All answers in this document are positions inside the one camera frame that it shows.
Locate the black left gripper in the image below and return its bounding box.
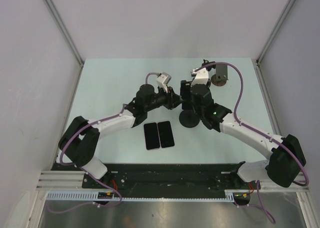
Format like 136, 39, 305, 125
144, 84, 182, 112

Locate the black tripod phone stand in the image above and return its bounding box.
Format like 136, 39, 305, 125
201, 59, 217, 88

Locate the pink phone black screen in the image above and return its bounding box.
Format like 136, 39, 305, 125
143, 122, 160, 151

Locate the white phone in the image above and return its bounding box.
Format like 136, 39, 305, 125
157, 121, 175, 148

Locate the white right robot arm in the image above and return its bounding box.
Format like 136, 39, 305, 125
180, 80, 307, 189

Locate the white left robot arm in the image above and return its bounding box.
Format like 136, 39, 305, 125
58, 84, 183, 188

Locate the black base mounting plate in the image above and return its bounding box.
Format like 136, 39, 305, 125
51, 163, 262, 198

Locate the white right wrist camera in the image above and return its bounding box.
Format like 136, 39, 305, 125
190, 68, 209, 86

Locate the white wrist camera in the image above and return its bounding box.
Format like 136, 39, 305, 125
156, 73, 171, 93
190, 68, 209, 86

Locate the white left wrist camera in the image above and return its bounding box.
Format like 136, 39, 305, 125
156, 73, 171, 93

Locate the white corner frame post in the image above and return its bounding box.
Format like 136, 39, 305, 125
254, 0, 305, 65

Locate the white slotted cable duct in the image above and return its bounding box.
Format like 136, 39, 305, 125
47, 190, 237, 203

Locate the left aluminium frame post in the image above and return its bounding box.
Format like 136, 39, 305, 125
37, 0, 85, 69

